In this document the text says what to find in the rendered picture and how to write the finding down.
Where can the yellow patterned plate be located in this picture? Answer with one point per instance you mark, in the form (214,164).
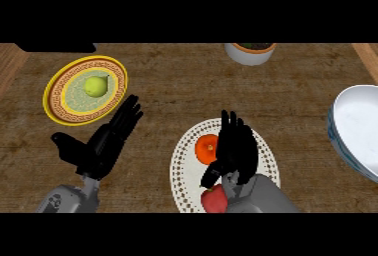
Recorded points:
(84,90)

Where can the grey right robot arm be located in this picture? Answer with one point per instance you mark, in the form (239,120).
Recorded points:
(260,196)

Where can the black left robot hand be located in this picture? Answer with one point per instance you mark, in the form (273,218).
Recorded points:
(103,143)

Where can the orange squash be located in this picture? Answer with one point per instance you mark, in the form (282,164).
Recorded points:
(205,149)

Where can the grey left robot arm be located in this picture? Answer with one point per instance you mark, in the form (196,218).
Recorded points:
(68,198)

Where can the red apple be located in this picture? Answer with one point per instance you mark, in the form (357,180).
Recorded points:
(213,200)

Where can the black appliance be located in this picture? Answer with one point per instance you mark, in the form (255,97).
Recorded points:
(56,47)

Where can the white dotted oval placemat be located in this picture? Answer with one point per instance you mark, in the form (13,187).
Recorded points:
(189,173)

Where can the green pear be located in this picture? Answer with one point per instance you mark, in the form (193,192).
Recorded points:
(96,86)

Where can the white plant pot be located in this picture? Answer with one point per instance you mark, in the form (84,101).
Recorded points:
(250,53)

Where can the white bowl with blue rim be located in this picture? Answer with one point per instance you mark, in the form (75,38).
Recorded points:
(356,130)

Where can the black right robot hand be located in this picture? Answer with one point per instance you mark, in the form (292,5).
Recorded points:
(236,150)

